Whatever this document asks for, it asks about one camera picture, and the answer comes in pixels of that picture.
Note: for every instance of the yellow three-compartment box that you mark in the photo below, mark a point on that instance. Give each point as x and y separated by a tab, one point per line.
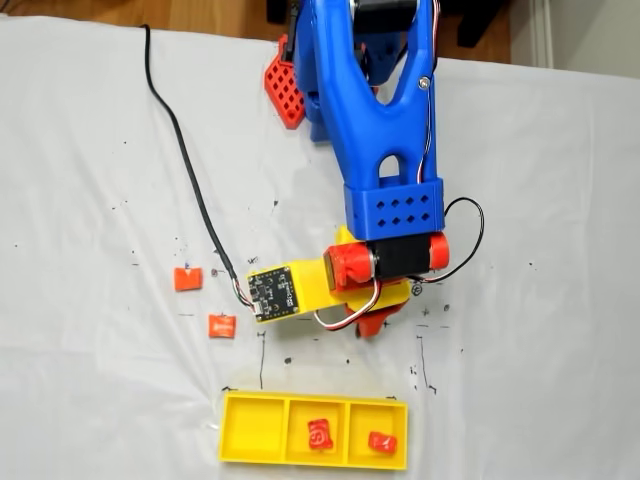
250	430

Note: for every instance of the camera board on yellow mount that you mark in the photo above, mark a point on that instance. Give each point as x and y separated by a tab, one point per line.
272	295

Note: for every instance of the black table clamp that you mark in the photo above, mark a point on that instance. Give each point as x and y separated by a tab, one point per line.
290	30

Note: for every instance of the orange candy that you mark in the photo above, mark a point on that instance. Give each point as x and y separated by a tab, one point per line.
221	325
187	279

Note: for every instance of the red candy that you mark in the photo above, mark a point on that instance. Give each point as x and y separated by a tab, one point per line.
382	442
320	434

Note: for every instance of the white plastic table cover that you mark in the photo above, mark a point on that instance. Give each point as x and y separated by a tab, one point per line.
100	175

